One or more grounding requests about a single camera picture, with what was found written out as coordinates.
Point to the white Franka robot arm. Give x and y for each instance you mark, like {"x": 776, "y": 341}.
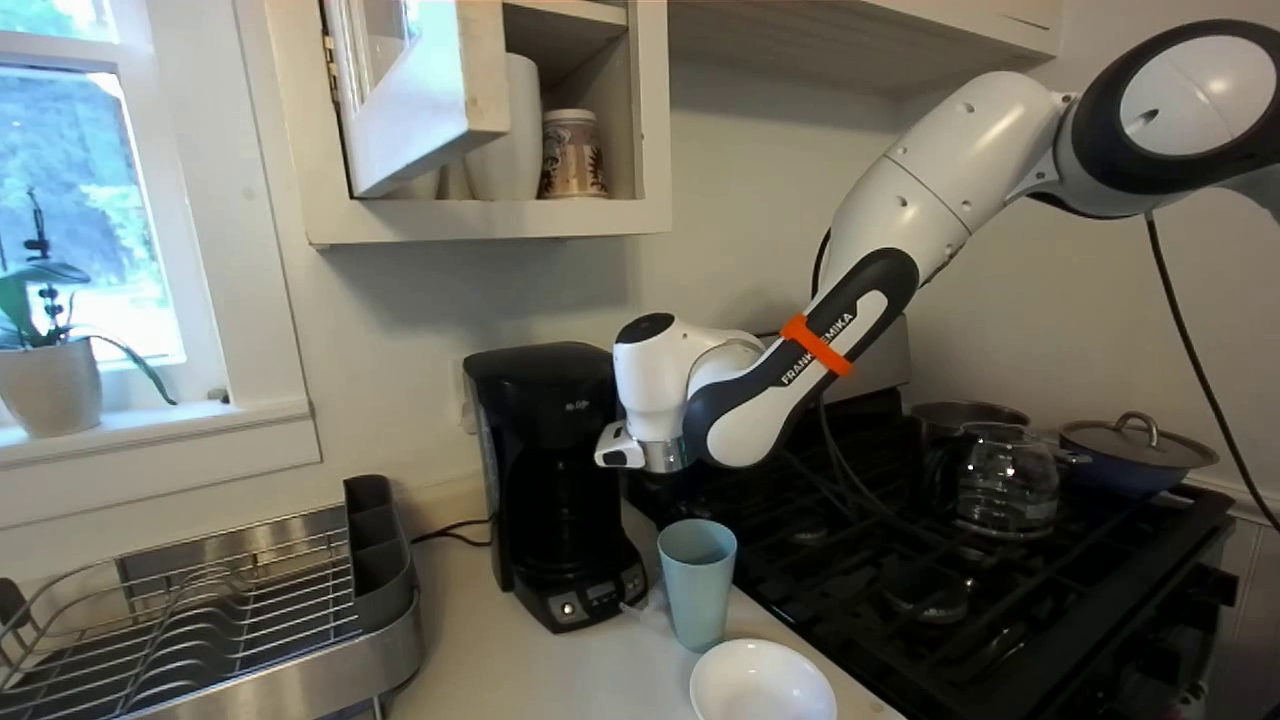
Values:
{"x": 962, "y": 147}

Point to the black stainless gas stove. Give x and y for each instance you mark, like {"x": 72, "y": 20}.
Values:
{"x": 1065, "y": 586}

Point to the black coffee maker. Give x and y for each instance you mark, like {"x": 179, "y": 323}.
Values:
{"x": 546, "y": 452}

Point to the patterned jar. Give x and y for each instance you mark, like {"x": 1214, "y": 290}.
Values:
{"x": 568, "y": 154}

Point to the light blue plastic cup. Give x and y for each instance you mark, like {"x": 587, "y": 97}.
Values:
{"x": 697, "y": 586}

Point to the white jug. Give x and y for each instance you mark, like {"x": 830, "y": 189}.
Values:
{"x": 512, "y": 135}

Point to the white glass cabinet door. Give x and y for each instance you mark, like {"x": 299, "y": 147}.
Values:
{"x": 427, "y": 115}

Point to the white bowl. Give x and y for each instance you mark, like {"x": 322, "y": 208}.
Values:
{"x": 761, "y": 682}

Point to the glass coffee carafe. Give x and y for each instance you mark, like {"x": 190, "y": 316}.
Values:
{"x": 1005, "y": 485}

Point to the stainless steel dish rack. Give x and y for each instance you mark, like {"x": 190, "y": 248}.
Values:
{"x": 264, "y": 624}

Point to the blue pan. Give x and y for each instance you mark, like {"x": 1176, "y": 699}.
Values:
{"x": 1112, "y": 476}

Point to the steel pan lid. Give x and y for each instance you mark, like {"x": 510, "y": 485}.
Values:
{"x": 1132, "y": 443}

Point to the white framed window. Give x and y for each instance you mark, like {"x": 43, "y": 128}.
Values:
{"x": 83, "y": 201}

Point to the plant in white pot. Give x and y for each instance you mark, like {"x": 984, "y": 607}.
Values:
{"x": 49, "y": 385}

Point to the white wall cabinet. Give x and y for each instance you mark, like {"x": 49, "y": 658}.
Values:
{"x": 642, "y": 122}

